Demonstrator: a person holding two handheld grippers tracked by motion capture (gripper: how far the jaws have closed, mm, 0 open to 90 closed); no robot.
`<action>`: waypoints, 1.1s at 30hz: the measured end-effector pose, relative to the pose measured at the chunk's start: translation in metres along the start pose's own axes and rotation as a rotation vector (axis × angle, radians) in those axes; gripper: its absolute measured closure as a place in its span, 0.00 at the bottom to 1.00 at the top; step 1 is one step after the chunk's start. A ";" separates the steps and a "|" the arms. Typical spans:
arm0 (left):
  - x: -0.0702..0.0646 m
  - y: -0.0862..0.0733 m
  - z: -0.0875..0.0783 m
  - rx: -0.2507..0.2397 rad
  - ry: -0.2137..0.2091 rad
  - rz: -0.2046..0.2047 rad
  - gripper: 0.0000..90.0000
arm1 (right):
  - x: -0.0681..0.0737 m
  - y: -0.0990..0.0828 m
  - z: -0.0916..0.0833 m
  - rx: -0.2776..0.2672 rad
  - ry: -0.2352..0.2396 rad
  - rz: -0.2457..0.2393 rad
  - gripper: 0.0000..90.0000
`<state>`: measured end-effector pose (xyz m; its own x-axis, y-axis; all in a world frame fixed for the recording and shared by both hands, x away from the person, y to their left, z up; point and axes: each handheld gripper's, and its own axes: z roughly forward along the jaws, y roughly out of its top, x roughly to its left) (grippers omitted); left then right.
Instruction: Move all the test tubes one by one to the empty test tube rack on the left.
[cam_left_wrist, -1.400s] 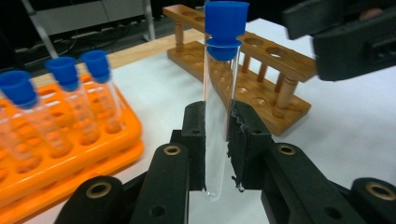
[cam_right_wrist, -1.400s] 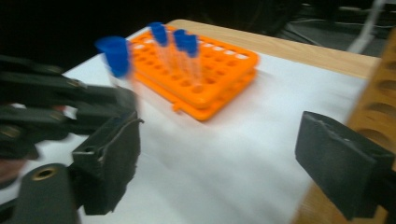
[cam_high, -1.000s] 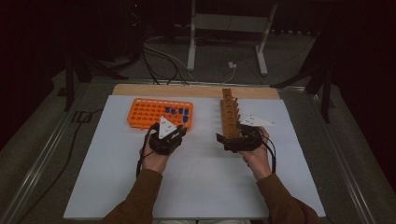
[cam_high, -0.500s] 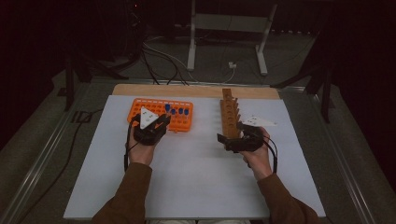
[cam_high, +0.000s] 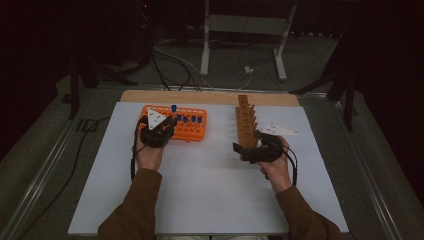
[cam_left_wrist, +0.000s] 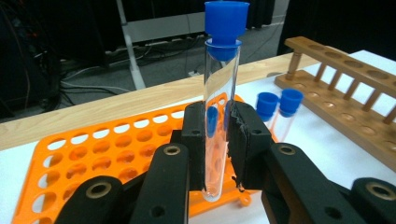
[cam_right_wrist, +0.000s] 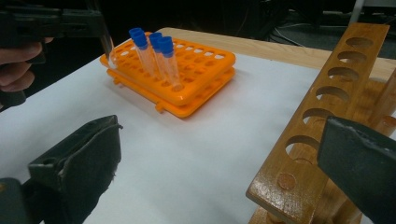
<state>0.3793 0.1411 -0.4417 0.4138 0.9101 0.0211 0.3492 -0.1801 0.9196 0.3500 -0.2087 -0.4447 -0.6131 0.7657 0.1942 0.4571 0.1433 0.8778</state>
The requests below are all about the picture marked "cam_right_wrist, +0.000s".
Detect white metal stand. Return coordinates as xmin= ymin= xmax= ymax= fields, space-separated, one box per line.
xmin=348 ymin=0 xmax=396 ymax=24

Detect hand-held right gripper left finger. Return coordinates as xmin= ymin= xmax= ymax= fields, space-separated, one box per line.
xmin=27 ymin=114 xmax=123 ymax=224

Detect blue capped clear tube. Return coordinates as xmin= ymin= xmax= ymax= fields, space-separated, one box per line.
xmin=148 ymin=32 xmax=167 ymax=81
xmin=128 ymin=27 xmax=146 ymax=40
xmin=133 ymin=33 xmax=157 ymax=78
xmin=157 ymin=35 xmax=184 ymax=91
xmin=105 ymin=34 xmax=119 ymax=70

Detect white table cover sheet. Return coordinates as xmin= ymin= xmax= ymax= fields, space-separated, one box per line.
xmin=0 ymin=53 xmax=396 ymax=224

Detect orange plastic tube rack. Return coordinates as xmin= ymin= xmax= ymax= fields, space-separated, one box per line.
xmin=99 ymin=31 xmax=236 ymax=119

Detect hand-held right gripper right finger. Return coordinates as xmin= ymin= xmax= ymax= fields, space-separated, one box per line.
xmin=317 ymin=116 xmax=396 ymax=224

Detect wooden tube rack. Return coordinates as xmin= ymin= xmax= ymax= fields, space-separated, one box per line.
xmin=246 ymin=21 xmax=396 ymax=224

